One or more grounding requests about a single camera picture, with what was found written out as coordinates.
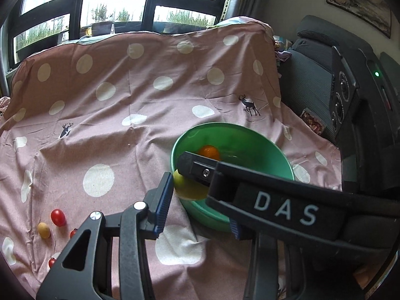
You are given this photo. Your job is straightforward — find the pink crumpled cloth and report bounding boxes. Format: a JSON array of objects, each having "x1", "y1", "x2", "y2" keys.
[{"x1": 0, "y1": 96, "x2": 12, "y2": 117}]

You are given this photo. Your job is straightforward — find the patterned snack packet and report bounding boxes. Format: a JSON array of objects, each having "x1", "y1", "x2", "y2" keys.
[{"x1": 300, "y1": 108, "x2": 326, "y2": 136}]

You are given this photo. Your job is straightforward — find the green apple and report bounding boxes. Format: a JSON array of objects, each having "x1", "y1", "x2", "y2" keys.
[{"x1": 173, "y1": 169, "x2": 210, "y2": 201}]

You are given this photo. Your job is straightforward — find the framed wall painting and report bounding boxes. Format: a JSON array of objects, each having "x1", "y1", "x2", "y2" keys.
[{"x1": 326, "y1": 0, "x2": 393, "y2": 40}]

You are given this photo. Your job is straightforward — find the orange mandarin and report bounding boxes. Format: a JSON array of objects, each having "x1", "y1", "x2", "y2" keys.
[{"x1": 198, "y1": 144, "x2": 221, "y2": 161}]

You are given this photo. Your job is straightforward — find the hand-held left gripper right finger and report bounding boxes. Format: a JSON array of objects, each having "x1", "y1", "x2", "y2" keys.
[{"x1": 229, "y1": 218, "x2": 316, "y2": 300}]

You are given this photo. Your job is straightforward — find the colourful cloth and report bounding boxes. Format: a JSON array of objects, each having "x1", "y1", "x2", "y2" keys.
[{"x1": 272, "y1": 34, "x2": 293, "y2": 62}]

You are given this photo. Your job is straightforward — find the red cherry tomato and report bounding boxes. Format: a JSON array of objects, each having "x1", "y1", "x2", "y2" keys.
[{"x1": 51, "y1": 209, "x2": 67, "y2": 227}]

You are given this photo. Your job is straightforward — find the pink polka-dot blanket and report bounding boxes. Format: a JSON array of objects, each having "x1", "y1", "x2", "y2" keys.
[{"x1": 0, "y1": 15, "x2": 344, "y2": 300}]

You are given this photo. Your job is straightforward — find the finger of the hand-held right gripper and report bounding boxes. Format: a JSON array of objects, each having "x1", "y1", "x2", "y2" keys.
[{"x1": 177, "y1": 151, "x2": 220, "y2": 189}]

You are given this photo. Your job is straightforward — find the dark grey chair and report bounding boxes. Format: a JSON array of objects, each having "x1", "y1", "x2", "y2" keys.
[{"x1": 278, "y1": 15, "x2": 376, "y2": 141}]

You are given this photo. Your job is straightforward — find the green bowl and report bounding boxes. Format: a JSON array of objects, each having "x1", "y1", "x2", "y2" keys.
[{"x1": 171, "y1": 122, "x2": 295, "y2": 232}]

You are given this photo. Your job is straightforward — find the yellow cherry tomato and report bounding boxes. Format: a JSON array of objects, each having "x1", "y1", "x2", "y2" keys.
[{"x1": 37, "y1": 222, "x2": 51, "y2": 240}]

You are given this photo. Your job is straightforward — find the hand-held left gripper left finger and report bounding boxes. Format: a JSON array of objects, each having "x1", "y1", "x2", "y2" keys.
[{"x1": 36, "y1": 172, "x2": 174, "y2": 300}]

